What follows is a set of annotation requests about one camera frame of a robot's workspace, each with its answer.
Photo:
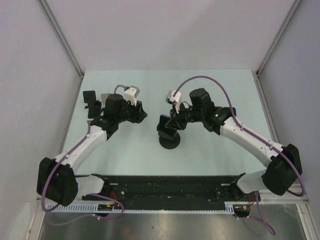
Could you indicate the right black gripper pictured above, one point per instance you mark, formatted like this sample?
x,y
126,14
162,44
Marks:
x,y
174,124

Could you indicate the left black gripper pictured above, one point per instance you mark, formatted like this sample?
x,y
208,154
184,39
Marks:
x,y
138,111

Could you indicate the black round base stand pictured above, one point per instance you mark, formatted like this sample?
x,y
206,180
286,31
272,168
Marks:
x,y
170,144

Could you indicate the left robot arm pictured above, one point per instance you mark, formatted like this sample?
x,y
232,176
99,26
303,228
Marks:
x,y
56,179

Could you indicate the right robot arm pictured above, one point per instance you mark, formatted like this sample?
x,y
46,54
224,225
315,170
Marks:
x,y
282,163

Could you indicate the white phone stand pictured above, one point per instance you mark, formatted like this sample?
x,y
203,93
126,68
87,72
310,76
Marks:
x,y
105,97

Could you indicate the black folding phone stand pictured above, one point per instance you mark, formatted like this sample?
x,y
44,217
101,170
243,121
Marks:
x,y
94,106

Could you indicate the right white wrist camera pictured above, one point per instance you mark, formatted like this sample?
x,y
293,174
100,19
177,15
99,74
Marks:
x,y
175,99

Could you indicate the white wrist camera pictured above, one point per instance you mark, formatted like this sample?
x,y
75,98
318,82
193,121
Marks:
x,y
130,95
175,99

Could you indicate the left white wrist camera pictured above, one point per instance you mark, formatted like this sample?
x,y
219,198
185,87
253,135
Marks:
x,y
130,95

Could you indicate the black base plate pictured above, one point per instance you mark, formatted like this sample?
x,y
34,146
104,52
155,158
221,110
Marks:
x,y
173,192

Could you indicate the grey slotted cable duct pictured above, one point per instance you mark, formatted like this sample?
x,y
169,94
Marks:
x,y
108,207

